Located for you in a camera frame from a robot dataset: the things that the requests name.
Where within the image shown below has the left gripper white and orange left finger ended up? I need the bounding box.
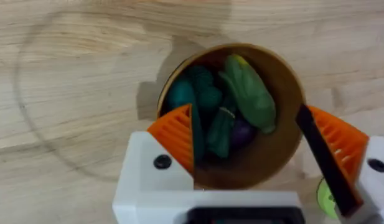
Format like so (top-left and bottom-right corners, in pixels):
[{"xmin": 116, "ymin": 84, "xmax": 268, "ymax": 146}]
[{"xmin": 112, "ymin": 103, "xmax": 195, "ymax": 224}]

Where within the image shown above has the left gripper white and orange right finger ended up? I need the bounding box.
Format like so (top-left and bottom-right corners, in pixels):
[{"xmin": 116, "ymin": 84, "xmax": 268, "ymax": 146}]
[{"xmin": 295, "ymin": 104, "xmax": 384, "ymax": 224}]

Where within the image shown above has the green disc with holes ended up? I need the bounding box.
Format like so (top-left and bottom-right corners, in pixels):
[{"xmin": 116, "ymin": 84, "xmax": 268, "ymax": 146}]
[{"xmin": 316, "ymin": 177, "xmax": 339, "ymax": 220}]

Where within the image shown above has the brown tub of toy vegetables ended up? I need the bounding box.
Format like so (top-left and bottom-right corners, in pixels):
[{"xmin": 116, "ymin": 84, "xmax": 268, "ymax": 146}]
[{"xmin": 156, "ymin": 43, "xmax": 306, "ymax": 190}]

